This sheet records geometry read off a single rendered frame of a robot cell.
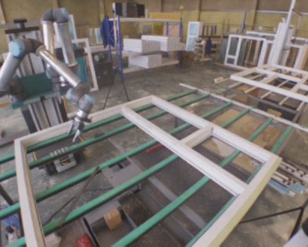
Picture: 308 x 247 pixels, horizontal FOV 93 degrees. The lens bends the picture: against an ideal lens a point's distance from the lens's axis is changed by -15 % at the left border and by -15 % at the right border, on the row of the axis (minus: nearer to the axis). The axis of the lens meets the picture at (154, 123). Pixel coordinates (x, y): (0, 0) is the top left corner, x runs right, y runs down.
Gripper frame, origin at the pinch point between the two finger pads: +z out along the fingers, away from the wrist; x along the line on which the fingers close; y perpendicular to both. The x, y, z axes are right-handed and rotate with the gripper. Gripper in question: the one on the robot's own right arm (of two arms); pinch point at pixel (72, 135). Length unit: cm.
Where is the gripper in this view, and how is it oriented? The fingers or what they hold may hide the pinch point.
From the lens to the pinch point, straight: 143.8
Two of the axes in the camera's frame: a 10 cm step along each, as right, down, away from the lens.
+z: -4.7, 8.8, 0.7
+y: -6.0, -2.6, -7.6
